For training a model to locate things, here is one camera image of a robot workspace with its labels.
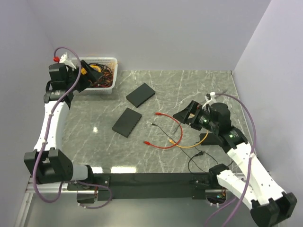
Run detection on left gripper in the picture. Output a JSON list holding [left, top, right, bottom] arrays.
[[65, 60, 102, 92]]

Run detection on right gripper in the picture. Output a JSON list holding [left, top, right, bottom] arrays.
[[173, 100, 218, 133]]

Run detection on yellow ethernet cable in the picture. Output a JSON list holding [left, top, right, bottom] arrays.
[[167, 130, 209, 149]]

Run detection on red ethernet cable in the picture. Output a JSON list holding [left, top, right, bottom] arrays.
[[143, 112, 183, 149]]

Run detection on black network switch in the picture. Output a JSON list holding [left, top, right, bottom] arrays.
[[112, 108, 142, 138], [126, 83, 156, 108]]

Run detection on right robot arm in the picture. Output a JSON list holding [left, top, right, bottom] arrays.
[[173, 101, 297, 227]]

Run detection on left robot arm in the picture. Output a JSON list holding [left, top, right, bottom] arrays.
[[24, 60, 103, 190]]

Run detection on white plastic basket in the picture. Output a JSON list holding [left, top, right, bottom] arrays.
[[73, 57, 118, 95]]

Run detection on black power adapter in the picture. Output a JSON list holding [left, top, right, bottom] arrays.
[[200, 133, 223, 147]]

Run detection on tangled cables in basket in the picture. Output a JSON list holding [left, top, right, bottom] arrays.
[[85, 61, 118, 88]]

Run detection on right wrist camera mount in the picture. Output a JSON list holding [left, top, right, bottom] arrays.
[[202, 92, 216, 108]]

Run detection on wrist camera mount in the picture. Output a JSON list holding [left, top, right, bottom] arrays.
[[202, 92, 216, 108], [53, 53, 76, 70]]

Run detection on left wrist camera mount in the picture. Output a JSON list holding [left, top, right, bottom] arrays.
[[53, 53, 76, 70]]

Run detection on black power cable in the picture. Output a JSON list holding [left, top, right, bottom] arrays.
[[151, 122, 234, 175]]

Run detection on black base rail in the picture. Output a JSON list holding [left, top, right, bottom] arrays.
[[67, 172, 228, 201]]

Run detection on aluminium frame rail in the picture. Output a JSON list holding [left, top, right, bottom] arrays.
[[14, 176, 79, 227]]

